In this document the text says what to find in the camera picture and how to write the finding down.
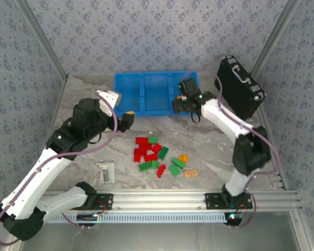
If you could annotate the aluminium frame leg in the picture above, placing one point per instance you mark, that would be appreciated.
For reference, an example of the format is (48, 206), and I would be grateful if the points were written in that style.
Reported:
(302, 232)

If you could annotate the aluminium front frame rail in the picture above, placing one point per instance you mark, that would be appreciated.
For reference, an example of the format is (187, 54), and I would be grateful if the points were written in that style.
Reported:
(157, 200)

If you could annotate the red stepped lego brick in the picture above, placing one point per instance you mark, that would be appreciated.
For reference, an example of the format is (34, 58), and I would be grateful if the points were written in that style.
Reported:
(161, 170)

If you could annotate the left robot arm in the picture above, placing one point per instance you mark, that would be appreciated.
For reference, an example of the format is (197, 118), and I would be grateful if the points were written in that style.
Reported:
(42, 175)

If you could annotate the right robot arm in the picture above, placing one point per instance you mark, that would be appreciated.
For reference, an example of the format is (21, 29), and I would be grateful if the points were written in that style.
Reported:
(225, 117)

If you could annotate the aluminium table side rail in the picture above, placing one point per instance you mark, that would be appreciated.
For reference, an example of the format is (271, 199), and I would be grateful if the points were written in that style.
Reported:
(263, 121)
(58, 104)

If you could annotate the black controller board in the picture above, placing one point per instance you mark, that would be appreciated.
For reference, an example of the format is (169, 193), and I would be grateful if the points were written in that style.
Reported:
(233, 217)
(87, 217)

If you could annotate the large red lego brick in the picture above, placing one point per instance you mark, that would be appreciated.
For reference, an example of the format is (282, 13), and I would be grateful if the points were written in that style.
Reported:
(142, 141)

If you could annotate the white grey metal bracket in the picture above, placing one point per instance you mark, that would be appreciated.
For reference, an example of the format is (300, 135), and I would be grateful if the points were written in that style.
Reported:
(106, 175)

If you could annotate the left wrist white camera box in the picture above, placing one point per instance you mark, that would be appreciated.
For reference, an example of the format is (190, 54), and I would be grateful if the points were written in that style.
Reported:
(108, 98)

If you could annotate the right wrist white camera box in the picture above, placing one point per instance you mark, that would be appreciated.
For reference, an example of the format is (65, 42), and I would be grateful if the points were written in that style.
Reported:
(184, 98)

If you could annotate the small red lego brick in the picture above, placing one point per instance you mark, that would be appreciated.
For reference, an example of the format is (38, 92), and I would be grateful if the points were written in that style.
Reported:
(136, 158)

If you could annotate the orange lego brick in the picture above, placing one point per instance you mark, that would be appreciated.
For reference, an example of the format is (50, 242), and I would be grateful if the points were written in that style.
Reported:
(183, 158)

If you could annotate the small green lego brick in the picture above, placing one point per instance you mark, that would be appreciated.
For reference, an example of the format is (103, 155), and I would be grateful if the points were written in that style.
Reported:
(155, 164)

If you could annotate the aluminium frame post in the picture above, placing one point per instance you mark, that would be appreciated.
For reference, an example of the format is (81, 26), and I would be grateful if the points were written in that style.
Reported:
(44, 39)
(274, 39)

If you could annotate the blue three-compartment plastic bin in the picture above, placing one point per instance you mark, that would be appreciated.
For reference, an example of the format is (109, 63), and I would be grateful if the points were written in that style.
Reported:
(128, 89)

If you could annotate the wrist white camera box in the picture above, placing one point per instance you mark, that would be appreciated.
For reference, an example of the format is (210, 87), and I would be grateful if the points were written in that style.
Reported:
(108, 98)
(184, 98)

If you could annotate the small orange tag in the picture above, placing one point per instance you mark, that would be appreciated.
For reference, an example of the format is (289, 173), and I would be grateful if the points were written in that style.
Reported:
(190, 173)

